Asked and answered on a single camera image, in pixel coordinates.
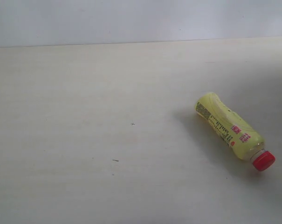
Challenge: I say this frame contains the yellow drink bottle red cap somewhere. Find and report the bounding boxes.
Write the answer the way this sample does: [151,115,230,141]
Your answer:
[195,92,275,171]

